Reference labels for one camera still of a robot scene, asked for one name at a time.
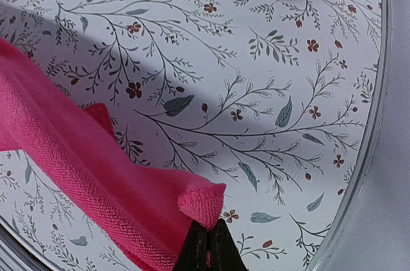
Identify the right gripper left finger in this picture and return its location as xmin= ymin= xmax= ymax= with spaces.
xmin=172 ymin=220 xmax=209 ymax=271

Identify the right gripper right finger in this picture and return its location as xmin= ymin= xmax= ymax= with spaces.
xmin=207 ymin=219 xmax=247 ymax=271

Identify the pink towel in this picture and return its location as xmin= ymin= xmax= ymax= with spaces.
xmin=1 ymin=42 xmax=226 ymax=270

